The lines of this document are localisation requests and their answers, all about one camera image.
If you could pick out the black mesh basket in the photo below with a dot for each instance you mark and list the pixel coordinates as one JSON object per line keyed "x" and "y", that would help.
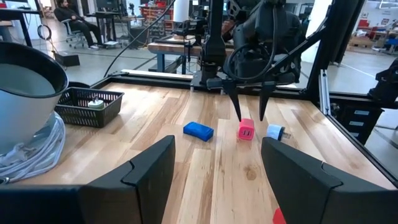
{"x": 81, "y": 116}

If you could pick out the wooden workbench blue legs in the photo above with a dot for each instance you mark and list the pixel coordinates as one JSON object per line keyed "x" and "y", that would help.
{"x": 174, "y": 48}

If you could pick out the black floor box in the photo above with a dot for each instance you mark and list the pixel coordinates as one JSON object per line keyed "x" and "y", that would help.
{"x": 66, "y": 59}

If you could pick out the white office chair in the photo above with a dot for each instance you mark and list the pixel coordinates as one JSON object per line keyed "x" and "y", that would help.
{"x": 74, "y": 39}

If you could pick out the green plug adapter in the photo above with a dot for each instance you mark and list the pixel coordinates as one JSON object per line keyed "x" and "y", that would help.
{"x": 96, "y": 104}

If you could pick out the pink cube charger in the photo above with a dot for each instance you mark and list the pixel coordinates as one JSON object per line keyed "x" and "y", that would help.
{"x": 246, "y": 130}

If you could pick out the white blue cube charger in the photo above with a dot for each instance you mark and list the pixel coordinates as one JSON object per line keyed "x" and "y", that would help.
{"x": 275, "y": 132}

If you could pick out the black drawer unit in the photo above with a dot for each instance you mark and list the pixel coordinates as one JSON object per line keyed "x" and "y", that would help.
{"x": 354, "y": 124}

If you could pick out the black desk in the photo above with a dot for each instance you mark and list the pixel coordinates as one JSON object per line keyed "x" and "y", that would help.
{"x": 18, "y": 13}

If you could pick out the black machine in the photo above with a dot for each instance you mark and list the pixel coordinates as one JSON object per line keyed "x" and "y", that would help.
{"x": 385, "y": 84}

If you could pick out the blue charger block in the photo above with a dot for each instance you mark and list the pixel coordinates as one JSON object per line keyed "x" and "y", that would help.
{"x": 199, "y": 131}

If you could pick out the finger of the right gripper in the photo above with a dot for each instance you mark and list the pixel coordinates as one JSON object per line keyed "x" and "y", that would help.
{"x": 265, "y": 93}
{"x": 233, "y": 93}

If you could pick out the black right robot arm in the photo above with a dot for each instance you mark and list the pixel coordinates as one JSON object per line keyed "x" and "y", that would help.
{"x": 214, "y": 46}

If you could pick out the person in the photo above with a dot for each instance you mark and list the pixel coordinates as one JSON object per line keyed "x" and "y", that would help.
{"x": 70, "y": 14}

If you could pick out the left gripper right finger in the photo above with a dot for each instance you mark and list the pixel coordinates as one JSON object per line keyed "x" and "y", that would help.
{"x": 311, "y": 193}

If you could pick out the red multiport charger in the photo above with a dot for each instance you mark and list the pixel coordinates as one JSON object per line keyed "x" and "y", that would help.
{"x": 279, "y": 217}

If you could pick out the silver bracket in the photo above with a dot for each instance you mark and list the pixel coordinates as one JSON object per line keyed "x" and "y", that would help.
{"x": 324, "y": 93}

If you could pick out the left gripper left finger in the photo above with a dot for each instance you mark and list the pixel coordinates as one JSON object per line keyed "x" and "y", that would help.
{"x": 140, "y": 193}

